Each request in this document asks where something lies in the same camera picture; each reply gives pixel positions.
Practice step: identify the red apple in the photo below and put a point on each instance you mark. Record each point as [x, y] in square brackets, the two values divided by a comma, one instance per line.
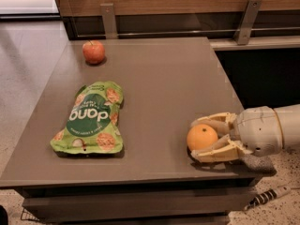
[93, 51]

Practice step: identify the orange fruit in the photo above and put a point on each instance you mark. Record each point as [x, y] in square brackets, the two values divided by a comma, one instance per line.
[201, 136]

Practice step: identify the white rounded gripper body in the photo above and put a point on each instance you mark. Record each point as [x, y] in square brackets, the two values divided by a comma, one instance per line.
[258, 131]

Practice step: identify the metal bracket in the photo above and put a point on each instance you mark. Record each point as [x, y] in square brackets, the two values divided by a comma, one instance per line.
[109, 20]
[243, 33]

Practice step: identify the left metal bracket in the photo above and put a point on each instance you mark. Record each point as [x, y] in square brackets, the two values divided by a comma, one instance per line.
[109, 20]

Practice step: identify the grey table drawer front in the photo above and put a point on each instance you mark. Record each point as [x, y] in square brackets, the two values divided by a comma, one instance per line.
[147, 204]

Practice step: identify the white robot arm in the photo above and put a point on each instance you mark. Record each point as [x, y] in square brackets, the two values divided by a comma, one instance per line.
[289, 119]

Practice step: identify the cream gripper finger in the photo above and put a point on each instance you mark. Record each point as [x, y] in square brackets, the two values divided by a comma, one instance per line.
[222, 123]
[224, 149]

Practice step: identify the black white striped tool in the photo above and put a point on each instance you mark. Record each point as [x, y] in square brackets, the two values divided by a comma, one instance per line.
[268, 196]

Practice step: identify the right metal bracket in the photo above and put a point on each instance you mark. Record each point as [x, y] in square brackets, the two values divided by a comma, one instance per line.
[243, 33]

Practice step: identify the green snack chip bag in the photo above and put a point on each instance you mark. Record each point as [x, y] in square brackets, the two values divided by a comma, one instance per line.
[92, 125]

